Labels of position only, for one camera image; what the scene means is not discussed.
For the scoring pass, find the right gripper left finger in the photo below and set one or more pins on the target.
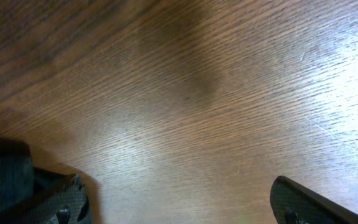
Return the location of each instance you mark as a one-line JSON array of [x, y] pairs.
[[65, 201]]

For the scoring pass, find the dark green t-shirt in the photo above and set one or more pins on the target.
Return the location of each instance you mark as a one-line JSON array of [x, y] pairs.
[[22, 185]]

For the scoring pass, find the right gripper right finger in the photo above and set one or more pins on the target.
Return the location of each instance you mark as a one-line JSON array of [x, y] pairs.
[[293, 203]]

